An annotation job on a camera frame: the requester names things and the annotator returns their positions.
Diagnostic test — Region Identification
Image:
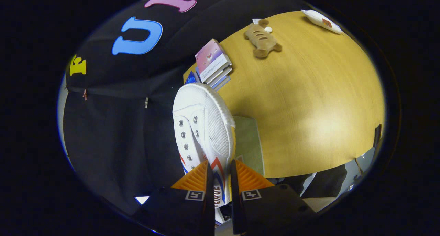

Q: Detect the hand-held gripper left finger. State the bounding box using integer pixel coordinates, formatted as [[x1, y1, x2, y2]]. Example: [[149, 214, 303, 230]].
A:
[[132, 160, 216, 236]]

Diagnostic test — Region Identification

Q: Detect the white packet with red label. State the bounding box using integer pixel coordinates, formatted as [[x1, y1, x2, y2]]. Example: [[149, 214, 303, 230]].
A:
[[301, 9, 343, 34]]

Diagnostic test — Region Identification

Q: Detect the white canvas shoe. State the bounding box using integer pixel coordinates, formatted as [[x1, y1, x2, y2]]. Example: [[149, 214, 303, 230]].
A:
[[172, 82, 237, 209]]

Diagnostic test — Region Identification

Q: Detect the dark blue book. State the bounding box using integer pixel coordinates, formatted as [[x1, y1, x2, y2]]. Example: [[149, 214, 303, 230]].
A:
[[185, 70, 199, 86]]

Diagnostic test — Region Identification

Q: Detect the grey cover book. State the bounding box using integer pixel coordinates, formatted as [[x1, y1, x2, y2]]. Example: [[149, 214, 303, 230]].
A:
[[208, 71, 231, 88], [203, 62, 233, 85]]

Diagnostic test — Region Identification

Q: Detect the brown plush toy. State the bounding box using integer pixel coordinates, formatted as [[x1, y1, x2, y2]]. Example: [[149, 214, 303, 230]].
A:
[[244, 19, 283, 59]]

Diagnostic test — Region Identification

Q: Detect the pink cover book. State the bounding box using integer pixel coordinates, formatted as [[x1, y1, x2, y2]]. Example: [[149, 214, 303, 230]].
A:
[[195, 39, 232, 83]]

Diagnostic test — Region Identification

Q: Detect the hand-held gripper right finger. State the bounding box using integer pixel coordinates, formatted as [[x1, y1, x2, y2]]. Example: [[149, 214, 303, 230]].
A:
[[230, 159, 318, 235]]

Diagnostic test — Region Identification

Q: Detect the green fabric storage box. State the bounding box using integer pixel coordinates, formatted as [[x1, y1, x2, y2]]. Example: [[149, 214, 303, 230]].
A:
[[233, 116, 265, 177]]

